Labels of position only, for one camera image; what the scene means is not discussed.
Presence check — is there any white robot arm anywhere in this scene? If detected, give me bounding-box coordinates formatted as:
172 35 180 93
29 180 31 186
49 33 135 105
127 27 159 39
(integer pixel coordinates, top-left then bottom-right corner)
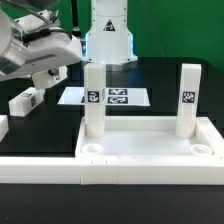
0 0 137 81

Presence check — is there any white left fence piece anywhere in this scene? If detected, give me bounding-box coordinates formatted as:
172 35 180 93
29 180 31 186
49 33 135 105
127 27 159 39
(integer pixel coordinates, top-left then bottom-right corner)
0 115 9 142

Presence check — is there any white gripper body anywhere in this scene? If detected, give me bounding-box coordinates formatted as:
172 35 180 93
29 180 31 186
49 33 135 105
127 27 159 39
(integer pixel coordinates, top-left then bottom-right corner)
0 27 82 81

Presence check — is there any white desk top tray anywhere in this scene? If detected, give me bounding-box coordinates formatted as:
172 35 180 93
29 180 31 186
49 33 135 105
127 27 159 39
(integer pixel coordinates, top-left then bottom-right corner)
75 116 224 157

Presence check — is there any white marker plate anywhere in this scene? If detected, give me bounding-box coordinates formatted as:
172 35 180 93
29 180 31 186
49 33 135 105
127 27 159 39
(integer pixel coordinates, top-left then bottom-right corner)
58 87 150 106

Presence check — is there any white front fence wall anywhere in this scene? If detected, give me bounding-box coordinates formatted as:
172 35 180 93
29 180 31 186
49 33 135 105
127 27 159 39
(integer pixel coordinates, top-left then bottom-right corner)
0 156 224 185

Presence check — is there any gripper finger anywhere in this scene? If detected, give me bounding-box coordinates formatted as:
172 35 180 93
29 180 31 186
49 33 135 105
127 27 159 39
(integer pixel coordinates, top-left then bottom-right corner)
48 68 60 80

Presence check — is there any black vertical cable connector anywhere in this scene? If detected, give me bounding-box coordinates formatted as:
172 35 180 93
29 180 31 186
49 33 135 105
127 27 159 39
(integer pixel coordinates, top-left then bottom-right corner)
71 0 80 34

